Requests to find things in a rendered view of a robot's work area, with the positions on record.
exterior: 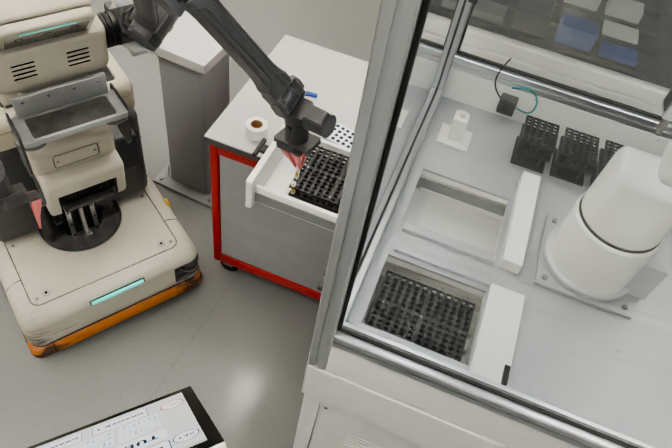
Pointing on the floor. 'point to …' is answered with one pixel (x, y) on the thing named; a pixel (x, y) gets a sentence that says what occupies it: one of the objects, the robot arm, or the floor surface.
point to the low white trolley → (243, 230)
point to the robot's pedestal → (191, 105)
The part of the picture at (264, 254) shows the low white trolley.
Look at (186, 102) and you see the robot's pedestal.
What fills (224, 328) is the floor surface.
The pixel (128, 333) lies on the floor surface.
